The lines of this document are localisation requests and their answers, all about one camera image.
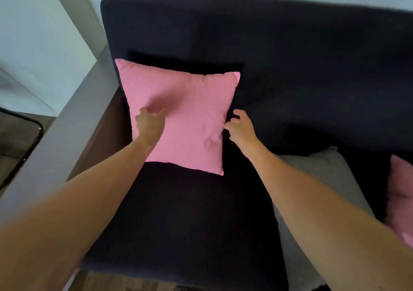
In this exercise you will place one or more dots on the grey sofa armrest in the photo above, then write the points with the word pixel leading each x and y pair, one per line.
pixel 55 145

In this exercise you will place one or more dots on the person's left hand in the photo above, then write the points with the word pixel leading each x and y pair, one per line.
pixel 149 126

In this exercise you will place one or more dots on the dark navy sofa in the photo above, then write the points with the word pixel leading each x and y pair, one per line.
pixel 245 106

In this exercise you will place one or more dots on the person's right hand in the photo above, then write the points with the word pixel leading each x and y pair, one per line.
pixel 242 132

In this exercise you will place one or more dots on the pink square cushion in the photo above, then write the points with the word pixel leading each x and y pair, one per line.
pixel 190 119

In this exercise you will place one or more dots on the person's right thumb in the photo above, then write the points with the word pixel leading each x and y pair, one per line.
pixel 230 126

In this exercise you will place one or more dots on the person's right forearm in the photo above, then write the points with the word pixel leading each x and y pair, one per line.
pixel 326 223

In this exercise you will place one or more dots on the grey cushion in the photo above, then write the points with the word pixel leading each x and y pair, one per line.
pixel 322 197

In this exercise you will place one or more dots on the person's left fingers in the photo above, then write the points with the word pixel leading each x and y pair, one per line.
pixel 155 111

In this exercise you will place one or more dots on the person's left forearm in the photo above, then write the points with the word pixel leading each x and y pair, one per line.
pixel 69 215

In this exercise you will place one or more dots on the black metal frame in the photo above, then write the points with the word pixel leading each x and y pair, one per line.
pixel 22 145

